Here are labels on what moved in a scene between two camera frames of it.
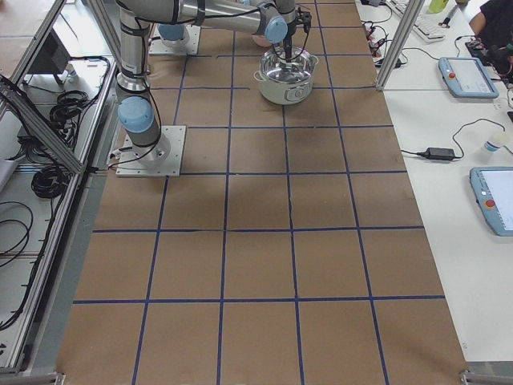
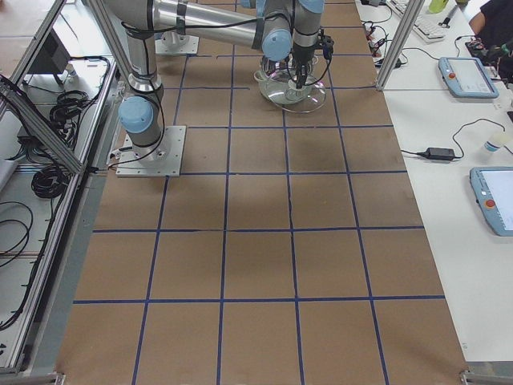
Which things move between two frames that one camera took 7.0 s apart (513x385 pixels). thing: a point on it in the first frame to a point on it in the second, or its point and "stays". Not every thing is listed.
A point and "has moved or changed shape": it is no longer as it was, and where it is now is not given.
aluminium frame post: x=413 y=10 stays
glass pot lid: x=274 y=66 has moved or changed shape
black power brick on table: x=439 y=153 stays
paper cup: x=490 y=147 stays
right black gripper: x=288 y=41 to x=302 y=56
